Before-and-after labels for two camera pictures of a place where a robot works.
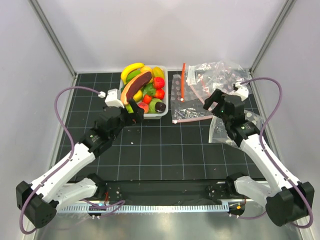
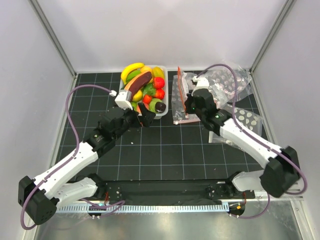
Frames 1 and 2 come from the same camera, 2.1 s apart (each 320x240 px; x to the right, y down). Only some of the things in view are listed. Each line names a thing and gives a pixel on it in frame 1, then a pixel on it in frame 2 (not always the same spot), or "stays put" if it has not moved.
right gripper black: (217, 96) to (190, 98)
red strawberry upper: (158, 82) stays put
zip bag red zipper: (186, 104) stays put
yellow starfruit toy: (158, 72) stays put
